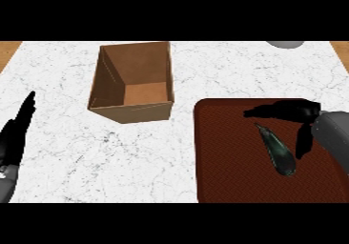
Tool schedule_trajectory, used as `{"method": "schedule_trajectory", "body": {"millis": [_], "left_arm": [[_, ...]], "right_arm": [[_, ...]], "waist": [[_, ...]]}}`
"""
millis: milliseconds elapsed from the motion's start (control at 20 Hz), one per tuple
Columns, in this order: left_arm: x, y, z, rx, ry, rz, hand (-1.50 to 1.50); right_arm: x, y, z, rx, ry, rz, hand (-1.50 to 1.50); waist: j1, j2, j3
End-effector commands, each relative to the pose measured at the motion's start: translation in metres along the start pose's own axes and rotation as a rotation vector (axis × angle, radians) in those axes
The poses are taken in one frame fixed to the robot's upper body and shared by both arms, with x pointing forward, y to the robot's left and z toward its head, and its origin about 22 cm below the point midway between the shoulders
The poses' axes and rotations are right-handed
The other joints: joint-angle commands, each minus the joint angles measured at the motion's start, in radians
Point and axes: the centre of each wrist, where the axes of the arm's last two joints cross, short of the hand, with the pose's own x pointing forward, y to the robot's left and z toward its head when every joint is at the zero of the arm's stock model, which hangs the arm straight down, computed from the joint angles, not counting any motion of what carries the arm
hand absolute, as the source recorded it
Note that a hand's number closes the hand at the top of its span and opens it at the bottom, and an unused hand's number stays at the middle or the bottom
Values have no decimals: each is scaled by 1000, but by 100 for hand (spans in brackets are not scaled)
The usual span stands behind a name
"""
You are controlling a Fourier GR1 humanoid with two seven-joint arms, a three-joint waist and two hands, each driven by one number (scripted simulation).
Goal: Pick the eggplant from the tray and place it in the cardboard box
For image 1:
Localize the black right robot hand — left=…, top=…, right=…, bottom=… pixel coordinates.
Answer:
left=242, top=99, right=322, bottom=160

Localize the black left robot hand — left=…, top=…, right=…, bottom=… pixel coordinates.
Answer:
left=0, top=91, right=38, bottom=170

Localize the dark green eggplant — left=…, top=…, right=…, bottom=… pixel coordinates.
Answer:
left=253, top=122, right=297, bottom=177

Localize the dark red tray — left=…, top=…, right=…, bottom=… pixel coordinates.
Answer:
left=192, top=97, right=349, bottom=204

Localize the brown cardboard box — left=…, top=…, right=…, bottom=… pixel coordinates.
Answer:
left=87, top=41, right=176, bottom=125

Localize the grey rounded object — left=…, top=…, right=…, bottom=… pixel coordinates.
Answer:
left=265, top=41, right=306, bottom=50

